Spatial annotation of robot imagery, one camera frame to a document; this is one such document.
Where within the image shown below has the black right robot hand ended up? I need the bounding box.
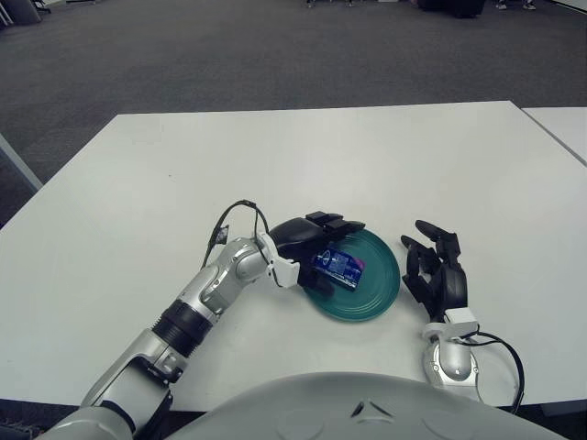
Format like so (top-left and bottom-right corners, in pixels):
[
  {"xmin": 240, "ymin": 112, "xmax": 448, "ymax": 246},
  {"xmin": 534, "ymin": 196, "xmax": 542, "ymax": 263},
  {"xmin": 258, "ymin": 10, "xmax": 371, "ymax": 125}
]
[{"xmin": 400, "ymin": 219, "xmax": 478, "ymax": 338}]

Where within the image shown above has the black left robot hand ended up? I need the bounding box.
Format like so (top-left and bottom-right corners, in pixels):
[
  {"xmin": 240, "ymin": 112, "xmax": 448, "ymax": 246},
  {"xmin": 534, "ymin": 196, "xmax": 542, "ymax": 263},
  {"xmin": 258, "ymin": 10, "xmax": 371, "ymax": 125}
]
[{"xmin": 256, "ymin": 210, "xmax": 366, "ymax": 297}]

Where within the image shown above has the blue gum box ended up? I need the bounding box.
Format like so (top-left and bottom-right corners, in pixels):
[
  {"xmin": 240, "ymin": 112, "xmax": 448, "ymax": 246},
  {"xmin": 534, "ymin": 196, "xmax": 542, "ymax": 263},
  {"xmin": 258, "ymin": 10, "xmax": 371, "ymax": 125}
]
[{"xmin": 310, "ymin": 243, "xmax": 366, "ymax": 292}]

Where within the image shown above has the teal round plate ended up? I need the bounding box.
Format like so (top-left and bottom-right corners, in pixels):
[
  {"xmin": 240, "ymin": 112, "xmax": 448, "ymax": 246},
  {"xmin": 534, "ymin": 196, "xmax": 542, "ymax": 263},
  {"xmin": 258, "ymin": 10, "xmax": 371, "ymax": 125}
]
[{"xmin": 300, "ymin": 228, "xmax": 400, "ymax": 325}]

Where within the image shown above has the grey robot torso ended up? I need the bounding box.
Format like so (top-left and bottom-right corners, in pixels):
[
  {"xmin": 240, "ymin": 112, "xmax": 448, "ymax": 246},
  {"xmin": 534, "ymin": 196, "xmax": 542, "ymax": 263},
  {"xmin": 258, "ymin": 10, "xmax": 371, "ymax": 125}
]
[{"xmin": 176, "ymin": 371, "xmax": 559, "ymax": 440}]

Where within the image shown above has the white neighbouring table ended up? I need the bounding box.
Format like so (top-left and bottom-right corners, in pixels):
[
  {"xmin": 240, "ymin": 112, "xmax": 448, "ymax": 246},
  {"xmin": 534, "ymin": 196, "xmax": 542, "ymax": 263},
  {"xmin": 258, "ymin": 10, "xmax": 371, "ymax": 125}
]
[{"xmin": 522, "ymin": 105, "xmax": 587, "ymax": 166}]

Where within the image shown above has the black box on floor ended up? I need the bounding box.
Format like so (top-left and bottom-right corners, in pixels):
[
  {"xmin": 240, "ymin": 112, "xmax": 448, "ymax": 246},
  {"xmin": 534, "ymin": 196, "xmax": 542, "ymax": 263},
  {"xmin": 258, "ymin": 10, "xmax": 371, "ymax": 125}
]
[{"xmin": 419, "ymin": 0, "xmax": 488, "ymax": 19}]

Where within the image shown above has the grey desk edge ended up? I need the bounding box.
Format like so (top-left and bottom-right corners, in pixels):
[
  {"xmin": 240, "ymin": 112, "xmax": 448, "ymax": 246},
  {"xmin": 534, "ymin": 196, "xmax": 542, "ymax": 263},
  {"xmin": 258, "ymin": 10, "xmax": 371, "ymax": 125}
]
[{"xmin": 0, "ymin": 132, "xmax": 45, "ymax": 192}]

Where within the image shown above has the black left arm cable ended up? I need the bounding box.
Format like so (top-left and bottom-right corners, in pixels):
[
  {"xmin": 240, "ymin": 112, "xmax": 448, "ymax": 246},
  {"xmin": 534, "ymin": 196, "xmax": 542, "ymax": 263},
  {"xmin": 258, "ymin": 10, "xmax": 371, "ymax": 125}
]
[{"xmin": 201, "ymin": 199, "xmax": 271, "ymax": 271}]

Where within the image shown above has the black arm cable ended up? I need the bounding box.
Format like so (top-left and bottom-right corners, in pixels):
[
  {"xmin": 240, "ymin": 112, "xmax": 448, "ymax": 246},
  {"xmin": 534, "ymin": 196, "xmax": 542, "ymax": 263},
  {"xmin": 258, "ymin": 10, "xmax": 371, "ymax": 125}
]
[
  {"xmin": 201, "ymin": 199, "xmax": 271, "ymax": 271},
  {"xmin": 460, "ymin": 330, "xmax": 526, "ymax": 409}
]

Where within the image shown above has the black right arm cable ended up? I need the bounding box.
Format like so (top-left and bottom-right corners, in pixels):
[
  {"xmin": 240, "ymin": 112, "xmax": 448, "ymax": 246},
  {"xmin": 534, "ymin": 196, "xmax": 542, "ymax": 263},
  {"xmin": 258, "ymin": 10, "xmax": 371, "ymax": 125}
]
[{"xmin": 460, "ymin": 330, "xmax": 526, "ymax": 409}]

